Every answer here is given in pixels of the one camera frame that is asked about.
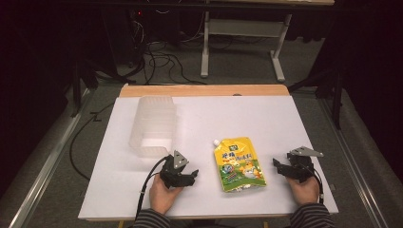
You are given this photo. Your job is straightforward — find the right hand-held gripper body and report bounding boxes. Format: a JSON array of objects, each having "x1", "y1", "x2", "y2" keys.
[{"x1": 285, "y1": 145, "x2": 325, "y2": 184}]

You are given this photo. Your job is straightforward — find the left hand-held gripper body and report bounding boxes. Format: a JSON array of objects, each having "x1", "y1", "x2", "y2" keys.
[{"x1": 159, "y1": 149, "x2": 192, "y2": 190}]

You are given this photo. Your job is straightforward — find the person's right hand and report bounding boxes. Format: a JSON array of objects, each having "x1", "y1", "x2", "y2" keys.
[{"x1": 286, "y1": 175, "x2": 320, "y2": 206}]

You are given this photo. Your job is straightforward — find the person's left hand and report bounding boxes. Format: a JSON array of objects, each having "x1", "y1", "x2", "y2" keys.
[{"x1": 148, "y1": 173, "x2": 185, "y2": 216}]

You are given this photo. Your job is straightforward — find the yellow green spouted pouch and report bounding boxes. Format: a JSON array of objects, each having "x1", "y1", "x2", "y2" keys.
[{"x1": 212, "y1": 136, "x2": 268, "y2": 194}]

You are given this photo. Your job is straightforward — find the translucent plastic container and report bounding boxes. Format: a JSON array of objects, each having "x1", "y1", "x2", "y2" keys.
[{"x1": 127, "y1": 95, "x2": 178, "y2": 159}]

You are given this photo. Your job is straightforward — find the white table cover board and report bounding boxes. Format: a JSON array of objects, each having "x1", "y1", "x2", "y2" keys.
[{"x1": 77, "y1": 95, "x2": 339, "y2": 221}]

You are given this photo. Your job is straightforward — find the wooden table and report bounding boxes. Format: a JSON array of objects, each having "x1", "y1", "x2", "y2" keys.
[{"x1": 118, "y1": 83, "x2": 291, "y2": 99}]

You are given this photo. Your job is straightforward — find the black stand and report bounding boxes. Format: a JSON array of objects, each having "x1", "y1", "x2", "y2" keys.
[
  {"x1": 69, "y1": 58, "x2": 137, "y2": 119},
  {"x1": 287, "y1": 67, "x2": 345, "y2": 131}
]

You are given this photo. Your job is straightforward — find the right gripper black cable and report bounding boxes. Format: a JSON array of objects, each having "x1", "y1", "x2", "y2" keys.
[{"x1": 303, "y1": 163, "x2": 325, "y2": 204}]

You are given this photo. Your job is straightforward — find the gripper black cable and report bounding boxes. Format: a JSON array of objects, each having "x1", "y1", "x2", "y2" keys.
[
  {"x1": 134, "y1": 154, "x2": 173, "y2": 222},
  {"x1": 303, "y1": 163, "x2": 325, "y2": 204}
]

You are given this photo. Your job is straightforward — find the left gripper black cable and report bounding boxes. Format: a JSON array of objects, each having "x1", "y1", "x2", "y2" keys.
[{"x1": 134, "y1": 154, "x2": 173, "y2": 222}]

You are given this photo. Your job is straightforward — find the metal floor rail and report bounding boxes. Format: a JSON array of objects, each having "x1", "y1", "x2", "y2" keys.
[
  {"x1": 317, "y1": 94, "x2": 389, "y2": 228},
  {"x1": 9, "y1": 88, "x2": 91, "y2": 228}
]

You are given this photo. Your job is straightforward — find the black floor cable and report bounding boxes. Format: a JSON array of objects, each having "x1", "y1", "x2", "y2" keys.
[{"x1": 68, "y1": 102, "x2": 116, "y2": 182}]

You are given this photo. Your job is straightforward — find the tangle of black floor cables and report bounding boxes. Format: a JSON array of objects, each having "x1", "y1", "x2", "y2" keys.
[{"x1": 127, "y1": 9, "x2": 208, "y2": 86}]

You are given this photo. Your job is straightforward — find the white metal desk frame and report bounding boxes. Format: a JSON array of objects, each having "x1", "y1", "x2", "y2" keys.
[{"x1": 200, "y1": 0, "x2": 336, "y2": 84}]

